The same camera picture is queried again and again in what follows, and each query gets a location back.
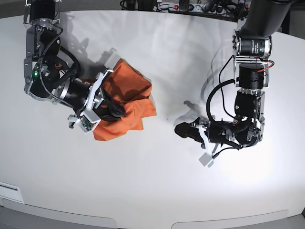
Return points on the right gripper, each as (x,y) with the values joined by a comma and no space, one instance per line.
(111,109)

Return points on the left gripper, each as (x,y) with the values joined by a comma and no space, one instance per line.
(205,134)

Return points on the orange T-shirt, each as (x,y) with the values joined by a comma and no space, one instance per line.
(132,90)

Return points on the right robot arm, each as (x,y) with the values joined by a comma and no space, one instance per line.
(52,73)

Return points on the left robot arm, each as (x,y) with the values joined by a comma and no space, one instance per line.
(252,47)

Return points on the white power strip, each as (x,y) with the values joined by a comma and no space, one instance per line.
(190,6)

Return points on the white label on table edge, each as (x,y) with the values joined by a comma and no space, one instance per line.
(10,192)

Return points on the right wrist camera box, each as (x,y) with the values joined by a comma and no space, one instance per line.
(86,125)

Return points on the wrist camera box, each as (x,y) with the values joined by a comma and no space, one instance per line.
(86,125)
(206,160)

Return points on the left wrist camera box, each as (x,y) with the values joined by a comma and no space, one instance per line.
(206,160)

